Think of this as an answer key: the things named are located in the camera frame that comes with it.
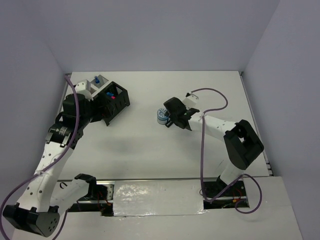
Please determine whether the blue cap spray bottle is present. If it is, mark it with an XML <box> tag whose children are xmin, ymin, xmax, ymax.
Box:
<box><xmin>94</xmin><ymin>76</ymin><xmax>101</xmax><ymax>84</ymax></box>

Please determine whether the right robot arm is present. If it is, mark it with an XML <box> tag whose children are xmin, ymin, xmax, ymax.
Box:
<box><xmin>163</xmin><ymin>97</ymin><xmax>264</xmax><ymax>196</ymax></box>

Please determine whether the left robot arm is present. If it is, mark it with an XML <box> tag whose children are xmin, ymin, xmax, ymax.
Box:
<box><xmin>0</xmin><ymin>93</ymin><xmax>114</xmax><ymax>237</ymax></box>

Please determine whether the blue slime jar left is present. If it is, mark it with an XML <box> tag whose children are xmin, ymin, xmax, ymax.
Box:
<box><xmin>156</xmin><ymin>108</ymin><xmax>169</xmax><ymax>125</ymax></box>

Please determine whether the black slotted organizer box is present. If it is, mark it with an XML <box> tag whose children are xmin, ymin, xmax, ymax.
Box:
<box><xmin>94</xmin><ymin>81</ymin><xmax>130</xmax><ymax>122</ymax></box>

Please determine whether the white slotted organizer box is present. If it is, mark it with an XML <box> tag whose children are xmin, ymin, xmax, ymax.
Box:
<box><xmin>88</xmin><ymin>74</ymin><xmax>111</xmax><ymax>98</ymax></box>

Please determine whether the silver tape panel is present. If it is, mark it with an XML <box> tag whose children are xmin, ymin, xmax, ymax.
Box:
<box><xmin>113</xmin><ymin>179</ymin><xmax>205</xmax><ymax>217</ymax></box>

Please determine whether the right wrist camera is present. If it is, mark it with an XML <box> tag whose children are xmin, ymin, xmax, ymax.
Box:
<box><xmin>182</xmin><ymin>92</ymin><xmax>199</xmax><ymax>109</ymax></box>

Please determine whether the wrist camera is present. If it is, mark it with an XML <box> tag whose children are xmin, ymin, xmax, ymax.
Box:
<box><xmin>74</xmin><ymin>79</ymin><xmax>93</xmax><ymax>101</ymax></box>
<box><xmin>182</xmin><ymin>92</ymin><xmax>199</xmax><ymax>109</ymax></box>

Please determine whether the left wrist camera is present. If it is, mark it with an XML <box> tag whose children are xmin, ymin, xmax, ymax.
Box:
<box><xmin>74</xmin><ymin>79</ymin><xmax>93</xmax><ymax>101</ymax></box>

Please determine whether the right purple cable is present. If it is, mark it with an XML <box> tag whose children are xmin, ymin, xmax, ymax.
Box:
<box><xmin>189</xmin><ymin>87</ymin><xmax>263</xmax><ymax>214</ymax></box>

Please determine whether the purple cable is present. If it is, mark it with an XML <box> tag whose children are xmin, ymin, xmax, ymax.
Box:
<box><xmin>189</xmin><ymin>87</ymin><xmax>263</xmax><ymax>214</ymax></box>
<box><xmin>0</xmin><ymin>74</ymin><xmax>81</xmax><ymax>240</ymax></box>

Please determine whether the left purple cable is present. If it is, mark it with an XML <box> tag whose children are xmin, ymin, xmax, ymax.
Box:
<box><xmin>0</xmin><ymin>74</ymin><xmax>81</xmax><ymax>240</ymax></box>

